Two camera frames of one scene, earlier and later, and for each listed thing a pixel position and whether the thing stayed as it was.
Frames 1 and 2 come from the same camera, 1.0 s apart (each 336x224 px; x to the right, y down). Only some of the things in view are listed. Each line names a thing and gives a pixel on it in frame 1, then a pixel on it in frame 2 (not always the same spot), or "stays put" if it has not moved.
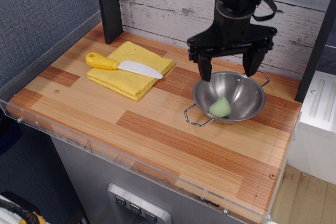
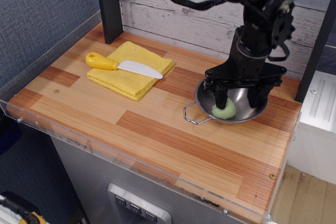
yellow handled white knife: (96, 61) stays put
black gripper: (232, 32) → (242, 70)
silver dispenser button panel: (128, 207) stays put
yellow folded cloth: (131, 84) stays put
